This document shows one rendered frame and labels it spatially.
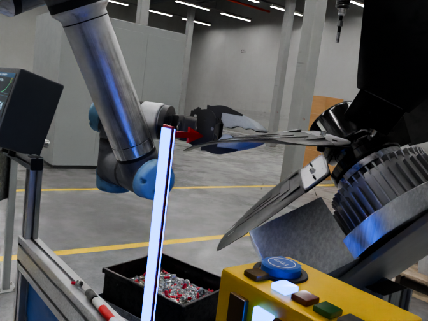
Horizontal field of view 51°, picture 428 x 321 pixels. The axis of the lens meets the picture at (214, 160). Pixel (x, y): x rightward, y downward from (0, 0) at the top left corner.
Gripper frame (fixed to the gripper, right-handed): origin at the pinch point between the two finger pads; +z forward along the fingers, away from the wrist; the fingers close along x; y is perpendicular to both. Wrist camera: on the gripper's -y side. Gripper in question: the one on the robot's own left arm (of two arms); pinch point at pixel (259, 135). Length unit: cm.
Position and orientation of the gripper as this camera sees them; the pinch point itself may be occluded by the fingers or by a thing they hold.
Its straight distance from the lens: 85.3
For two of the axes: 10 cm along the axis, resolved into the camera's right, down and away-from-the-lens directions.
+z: 9.6, 1.5, -2.3
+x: -1.5, 9.9, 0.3
